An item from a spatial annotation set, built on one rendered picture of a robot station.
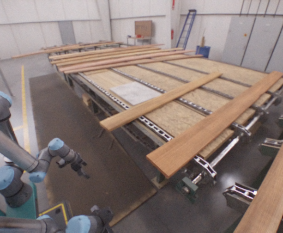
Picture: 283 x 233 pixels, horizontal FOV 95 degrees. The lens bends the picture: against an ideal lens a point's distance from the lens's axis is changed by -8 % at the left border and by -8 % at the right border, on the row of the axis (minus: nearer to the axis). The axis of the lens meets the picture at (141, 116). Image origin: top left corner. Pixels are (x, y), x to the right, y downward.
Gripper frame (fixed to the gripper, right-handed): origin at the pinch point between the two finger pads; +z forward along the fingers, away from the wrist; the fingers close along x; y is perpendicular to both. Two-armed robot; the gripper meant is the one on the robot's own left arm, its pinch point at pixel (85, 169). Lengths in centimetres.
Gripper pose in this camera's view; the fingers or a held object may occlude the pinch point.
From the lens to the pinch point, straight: 112.7
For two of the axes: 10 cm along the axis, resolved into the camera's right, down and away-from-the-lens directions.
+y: 8.0, -5.8, 1.6
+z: 4.1, 7.2, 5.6
